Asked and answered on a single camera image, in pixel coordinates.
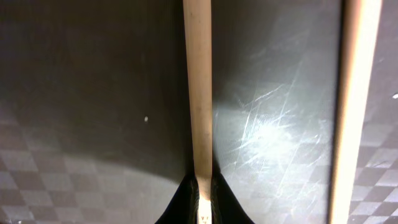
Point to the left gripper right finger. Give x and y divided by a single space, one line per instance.
225 207

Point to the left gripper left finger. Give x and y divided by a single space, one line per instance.
183 206

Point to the dark brown serving tray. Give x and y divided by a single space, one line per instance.
95 121

